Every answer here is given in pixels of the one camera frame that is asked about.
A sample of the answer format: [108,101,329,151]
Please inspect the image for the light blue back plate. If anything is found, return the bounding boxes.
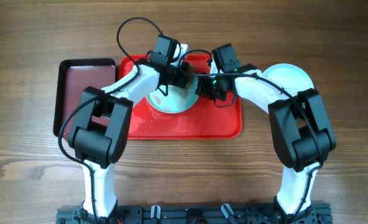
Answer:
[146,76,198,114]

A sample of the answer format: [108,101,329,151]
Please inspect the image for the light blue plate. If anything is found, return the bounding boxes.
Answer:
[263,63,315,91]
[146,76,198,114]

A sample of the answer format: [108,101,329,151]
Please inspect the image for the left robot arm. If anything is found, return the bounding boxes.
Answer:
[64,58,194,223]

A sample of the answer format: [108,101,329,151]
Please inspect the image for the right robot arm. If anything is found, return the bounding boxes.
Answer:
[197,64,336,222]

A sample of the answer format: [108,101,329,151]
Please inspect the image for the red plastic tray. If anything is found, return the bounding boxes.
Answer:
[118,54,243,141]

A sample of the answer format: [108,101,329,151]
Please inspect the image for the dark maroon tray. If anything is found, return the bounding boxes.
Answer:
[53,58,118,136]

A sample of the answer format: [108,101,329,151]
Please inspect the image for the black mounting base rail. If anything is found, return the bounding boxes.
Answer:
[55,203,333,224]

